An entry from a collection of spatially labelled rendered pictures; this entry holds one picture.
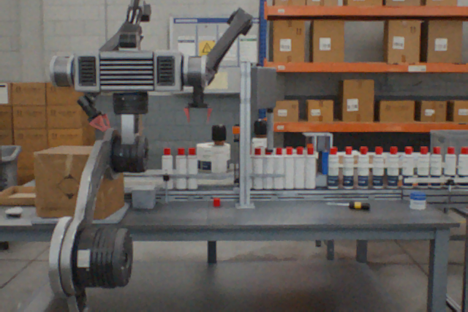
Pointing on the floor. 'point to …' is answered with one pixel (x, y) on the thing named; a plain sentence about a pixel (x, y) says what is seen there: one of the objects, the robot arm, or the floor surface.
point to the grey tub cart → (8, 170)
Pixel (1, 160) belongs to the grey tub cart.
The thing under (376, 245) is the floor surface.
